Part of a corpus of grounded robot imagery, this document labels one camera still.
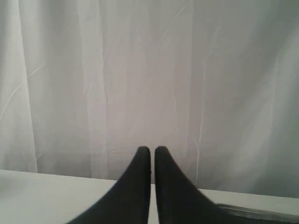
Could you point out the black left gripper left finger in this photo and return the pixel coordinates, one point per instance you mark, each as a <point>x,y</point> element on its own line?
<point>128,201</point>

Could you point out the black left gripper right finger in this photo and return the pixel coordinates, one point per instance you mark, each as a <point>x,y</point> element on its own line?
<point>178,200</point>

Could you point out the white backdrop curtain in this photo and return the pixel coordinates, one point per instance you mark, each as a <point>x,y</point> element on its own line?
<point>83,83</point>

